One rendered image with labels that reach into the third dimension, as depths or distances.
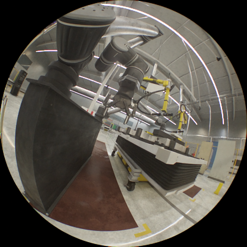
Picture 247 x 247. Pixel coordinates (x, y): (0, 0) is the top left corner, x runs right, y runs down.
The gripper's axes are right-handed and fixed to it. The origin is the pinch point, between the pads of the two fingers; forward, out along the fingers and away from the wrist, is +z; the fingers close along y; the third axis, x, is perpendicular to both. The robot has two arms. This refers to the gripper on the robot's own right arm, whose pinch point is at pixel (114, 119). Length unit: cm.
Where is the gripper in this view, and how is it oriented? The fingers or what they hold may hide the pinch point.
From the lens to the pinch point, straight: 33.5
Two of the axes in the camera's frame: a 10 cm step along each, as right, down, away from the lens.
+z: -3.6, 9.3, -1.2
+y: -9.2, -3.7, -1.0
